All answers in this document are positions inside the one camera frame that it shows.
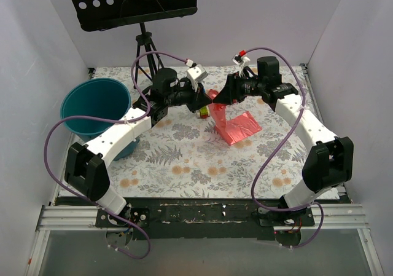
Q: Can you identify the red plastic trash bag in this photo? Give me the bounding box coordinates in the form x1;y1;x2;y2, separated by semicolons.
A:
208;103;262;146

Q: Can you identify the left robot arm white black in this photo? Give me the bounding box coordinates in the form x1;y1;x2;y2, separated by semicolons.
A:
64;65;212;227

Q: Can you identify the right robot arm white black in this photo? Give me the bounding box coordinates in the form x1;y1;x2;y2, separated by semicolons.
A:
213;56;354;226

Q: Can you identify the teal plastic trash bin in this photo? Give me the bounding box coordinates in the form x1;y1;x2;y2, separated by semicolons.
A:
60;78;131;142

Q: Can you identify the colourful toy brick car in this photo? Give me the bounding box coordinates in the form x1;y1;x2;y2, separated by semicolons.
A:
196;106;211;119

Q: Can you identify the black music stand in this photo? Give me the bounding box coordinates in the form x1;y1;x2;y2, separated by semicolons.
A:
71;0;197;77

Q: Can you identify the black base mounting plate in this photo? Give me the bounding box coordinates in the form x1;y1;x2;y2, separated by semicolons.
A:
95;195;317;242

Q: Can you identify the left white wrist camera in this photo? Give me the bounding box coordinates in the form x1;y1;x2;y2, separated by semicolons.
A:
186;63;208;92

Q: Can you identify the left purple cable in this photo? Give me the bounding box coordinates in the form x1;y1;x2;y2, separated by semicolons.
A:
43;50;197;260

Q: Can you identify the purple cable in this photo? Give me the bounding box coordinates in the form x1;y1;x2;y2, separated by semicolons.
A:
43;50;197;260
239;46;325;249

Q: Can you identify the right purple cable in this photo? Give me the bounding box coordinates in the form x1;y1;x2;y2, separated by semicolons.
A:
239;46;325;249

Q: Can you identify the aluminium frame rail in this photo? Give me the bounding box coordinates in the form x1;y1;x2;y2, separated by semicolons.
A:
26;203;384;275

